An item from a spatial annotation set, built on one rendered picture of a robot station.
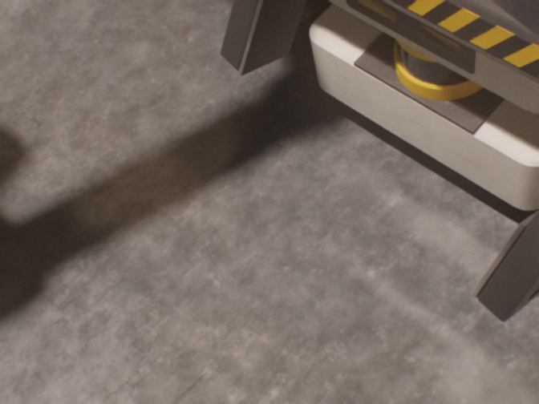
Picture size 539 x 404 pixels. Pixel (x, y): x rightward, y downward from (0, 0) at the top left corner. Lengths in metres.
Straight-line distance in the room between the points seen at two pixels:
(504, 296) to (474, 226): 0.64
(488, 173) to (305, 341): 0.23
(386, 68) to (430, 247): 0.18
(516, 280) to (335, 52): 0.62
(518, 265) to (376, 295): 0.62
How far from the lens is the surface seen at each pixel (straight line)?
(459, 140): 0.89
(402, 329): 0.93
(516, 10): 0.28
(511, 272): 0.33
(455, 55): 0.80
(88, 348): 0.98
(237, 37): 0.38
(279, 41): 0.39
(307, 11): 1.11
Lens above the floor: 0.85
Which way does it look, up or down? 58 degrees down
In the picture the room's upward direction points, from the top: 17 degrees counter-clockwise
